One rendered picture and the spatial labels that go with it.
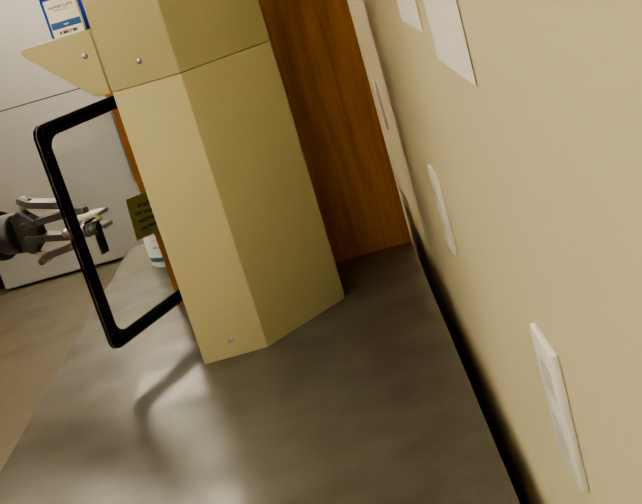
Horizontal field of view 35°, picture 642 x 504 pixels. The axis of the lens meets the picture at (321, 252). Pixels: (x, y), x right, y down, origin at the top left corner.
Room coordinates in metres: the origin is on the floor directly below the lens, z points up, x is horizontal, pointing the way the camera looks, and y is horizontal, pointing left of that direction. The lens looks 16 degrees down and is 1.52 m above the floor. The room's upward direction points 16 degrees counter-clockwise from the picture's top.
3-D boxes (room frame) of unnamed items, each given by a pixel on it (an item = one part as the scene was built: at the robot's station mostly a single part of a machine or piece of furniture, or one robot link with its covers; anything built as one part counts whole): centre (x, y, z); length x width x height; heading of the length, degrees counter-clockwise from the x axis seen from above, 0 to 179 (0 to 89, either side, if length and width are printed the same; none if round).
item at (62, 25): (1.73, 0.29, 1.54); 0.05 x 0.05 x 0.06; 5
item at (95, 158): (1.79, 0.31, 1.19); 0.30 x 0.01 x 0.40; 149
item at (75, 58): (1.77, 0.29, 1.46); 0.32 x 0.12 x 0.10; 177
